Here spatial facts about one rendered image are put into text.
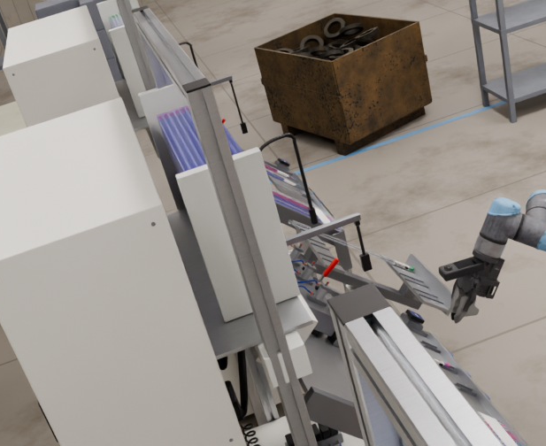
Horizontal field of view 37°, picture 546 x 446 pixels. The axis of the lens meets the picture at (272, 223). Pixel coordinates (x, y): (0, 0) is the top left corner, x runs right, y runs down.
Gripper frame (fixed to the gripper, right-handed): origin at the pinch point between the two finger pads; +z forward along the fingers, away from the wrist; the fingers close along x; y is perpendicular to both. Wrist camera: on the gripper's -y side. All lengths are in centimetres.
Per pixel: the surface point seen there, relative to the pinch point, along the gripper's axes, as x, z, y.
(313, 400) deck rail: -49, 0, -59
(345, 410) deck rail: -49, 1, -52
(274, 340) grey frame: -52, -14, -73
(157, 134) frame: 20, -28, -88
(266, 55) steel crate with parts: 391, -3, 51
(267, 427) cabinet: 19, 54, -34
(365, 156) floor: 314, 36, 114
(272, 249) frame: -39, -26, -73
